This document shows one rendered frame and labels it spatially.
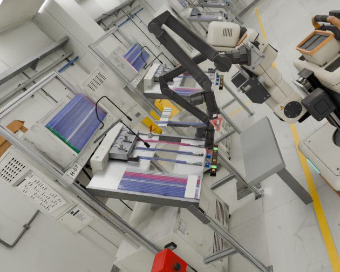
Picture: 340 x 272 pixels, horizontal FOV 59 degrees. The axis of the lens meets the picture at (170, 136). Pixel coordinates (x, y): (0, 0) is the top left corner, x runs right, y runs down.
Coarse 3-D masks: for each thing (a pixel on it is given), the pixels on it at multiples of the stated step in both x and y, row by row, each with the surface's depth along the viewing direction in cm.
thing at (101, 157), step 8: (112, 128) 236; (120, 128) 236; (112, 136) 227; (104, 144) 218; (112, 144) 220; (96, 152) 210; (104, 152) 210; (96, 160) 202; (104, 160) 207; (96, 168) 206
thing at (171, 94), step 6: (162, 90) 196; (168, 90) 196; (168, 96) 197; (174, 96) 200; (180, 96) 201; (180, 102) 201; (186, 102) 201; (186, 108) 202; (192, 108) 202; (198, 108) 204; (198, 114) 203; (204, 114) 203; (204, 120) 204
